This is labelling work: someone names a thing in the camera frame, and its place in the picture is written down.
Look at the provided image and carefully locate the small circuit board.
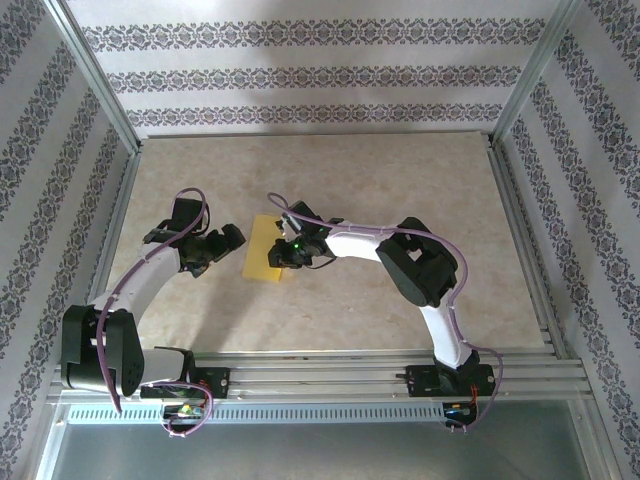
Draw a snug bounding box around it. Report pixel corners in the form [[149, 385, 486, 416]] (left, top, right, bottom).
[[442, 402, 479, 421], [162, 403, 209, 420]]

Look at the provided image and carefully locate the grey metal panel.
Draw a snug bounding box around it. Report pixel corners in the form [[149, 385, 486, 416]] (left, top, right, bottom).
[[32, 399, 619, 480]]

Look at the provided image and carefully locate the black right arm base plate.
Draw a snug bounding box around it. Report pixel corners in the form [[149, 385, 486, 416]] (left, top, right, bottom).
[[405, 363, 499, 399]]

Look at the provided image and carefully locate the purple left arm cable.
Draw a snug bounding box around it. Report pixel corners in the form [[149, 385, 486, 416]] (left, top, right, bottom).
[[97, 187, 216, 440]]

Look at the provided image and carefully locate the yellow paper sheet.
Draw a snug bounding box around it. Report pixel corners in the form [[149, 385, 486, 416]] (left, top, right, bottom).
[[241, 214, 292, 285]]

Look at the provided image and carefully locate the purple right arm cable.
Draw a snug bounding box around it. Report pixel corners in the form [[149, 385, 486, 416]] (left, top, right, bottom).
[[267, 192, 504, 436]]

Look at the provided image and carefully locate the aluminium side rail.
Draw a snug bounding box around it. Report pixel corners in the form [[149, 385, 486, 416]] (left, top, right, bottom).
[[487, 137, 571, 361], [69, 144, 144, 366]]

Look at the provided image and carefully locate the aluminium mounting rail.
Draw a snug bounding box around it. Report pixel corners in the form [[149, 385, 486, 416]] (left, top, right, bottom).
[[47, 352, 586, 404]]

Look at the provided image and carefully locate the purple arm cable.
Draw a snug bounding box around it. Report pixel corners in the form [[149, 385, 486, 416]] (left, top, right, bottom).
[[267, 192, 504, 436], [97, 187, 216, 440]]

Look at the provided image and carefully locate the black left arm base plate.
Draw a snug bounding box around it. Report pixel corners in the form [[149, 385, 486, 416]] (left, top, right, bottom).
[[140, 367, 232, 400]]

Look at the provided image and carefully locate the slotted grey cable duct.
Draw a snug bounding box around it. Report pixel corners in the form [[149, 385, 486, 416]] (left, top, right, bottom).
[[64, 403, 447, 426]]

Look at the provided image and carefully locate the aluminium frame post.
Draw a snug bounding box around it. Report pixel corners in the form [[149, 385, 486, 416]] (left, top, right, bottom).
[[489, 0, 589, 149], [42, 0, 144, 156]]

